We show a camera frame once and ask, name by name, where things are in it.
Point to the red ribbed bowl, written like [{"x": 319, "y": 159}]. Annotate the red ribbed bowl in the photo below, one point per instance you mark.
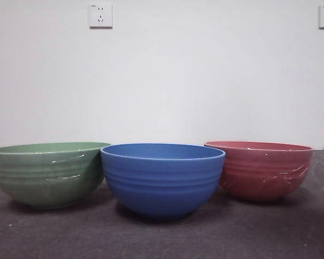
[{"x": 262, "y": 172}]

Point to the green ribbed bowl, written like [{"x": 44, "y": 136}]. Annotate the green ribbed bowl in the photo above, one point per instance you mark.
[{"x": 43, "y": 178}]

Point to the blue ribbed bowl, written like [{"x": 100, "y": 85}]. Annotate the blue ribbed bowl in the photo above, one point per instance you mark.
[{"x": 162, "y": 186}]

